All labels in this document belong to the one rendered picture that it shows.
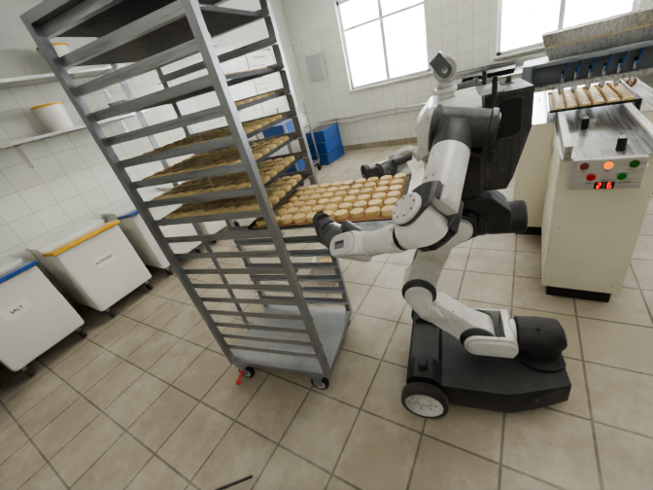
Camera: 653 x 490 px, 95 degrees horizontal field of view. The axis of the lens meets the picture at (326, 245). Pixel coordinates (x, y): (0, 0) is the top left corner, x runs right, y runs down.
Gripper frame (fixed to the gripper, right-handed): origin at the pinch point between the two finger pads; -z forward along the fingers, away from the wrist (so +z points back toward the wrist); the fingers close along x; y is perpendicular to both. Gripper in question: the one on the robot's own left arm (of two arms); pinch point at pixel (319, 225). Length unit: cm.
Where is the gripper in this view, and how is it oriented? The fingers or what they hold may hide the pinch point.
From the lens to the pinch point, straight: 107.6
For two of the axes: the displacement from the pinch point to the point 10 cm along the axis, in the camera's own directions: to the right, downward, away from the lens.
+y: -8.7, 4.1, -2.8
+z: 4.3, 3.6, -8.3
